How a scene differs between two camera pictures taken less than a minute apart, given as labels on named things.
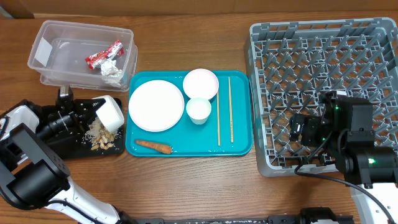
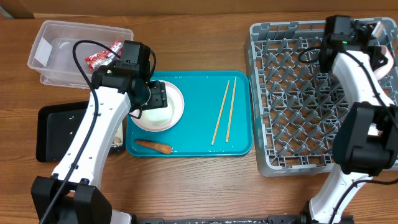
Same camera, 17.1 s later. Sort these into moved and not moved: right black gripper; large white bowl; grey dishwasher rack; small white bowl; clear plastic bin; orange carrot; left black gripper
Moved: large white bowl; left black gripper; right black gripper; small white bowl
Not moved: grey dishwasher rack; clear plastic bin; orange carrot
